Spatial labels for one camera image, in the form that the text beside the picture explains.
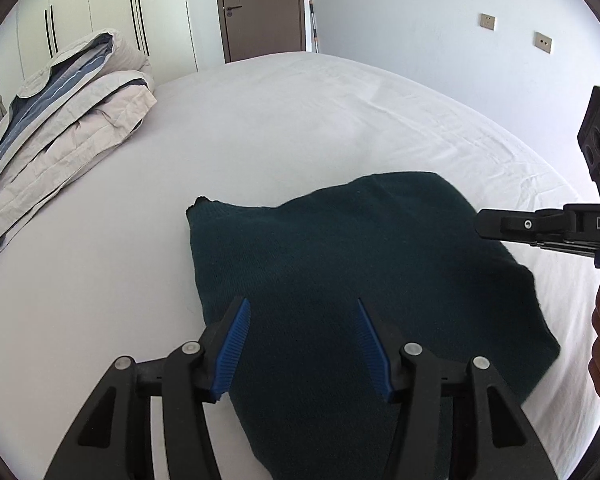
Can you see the folded beige blue duvet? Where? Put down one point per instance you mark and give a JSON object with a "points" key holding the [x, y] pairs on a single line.
{"points": [[70, 125]]}

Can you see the white bed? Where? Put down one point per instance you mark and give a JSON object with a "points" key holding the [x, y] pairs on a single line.
{"points": [[280, 120]]}

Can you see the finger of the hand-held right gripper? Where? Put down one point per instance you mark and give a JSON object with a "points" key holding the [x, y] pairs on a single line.
{"points": [[510, 223]]}

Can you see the brown door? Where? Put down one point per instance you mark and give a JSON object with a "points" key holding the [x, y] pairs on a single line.
{"points": [[262, 10]]}

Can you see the thin pole beside door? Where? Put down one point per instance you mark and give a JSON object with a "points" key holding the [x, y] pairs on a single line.
{"points": [[314, 27]]}

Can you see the beige wall socket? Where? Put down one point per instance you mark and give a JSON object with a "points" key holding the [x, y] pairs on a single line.
{"points": [[543, 42], [488, 21]]}

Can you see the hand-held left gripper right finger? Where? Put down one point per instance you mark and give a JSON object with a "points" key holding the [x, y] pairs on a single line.
{"points": [[375, 355]]}

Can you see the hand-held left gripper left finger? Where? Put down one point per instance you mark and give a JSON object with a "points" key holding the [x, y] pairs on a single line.
{"points": [[232, 350]]}

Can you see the dark green sweater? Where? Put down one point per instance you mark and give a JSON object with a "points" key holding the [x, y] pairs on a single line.
{"points": [[330, 260]]}

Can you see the cream wardrobe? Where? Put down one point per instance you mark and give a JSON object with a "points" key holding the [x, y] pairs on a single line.
{"points": [[105, 5]]}

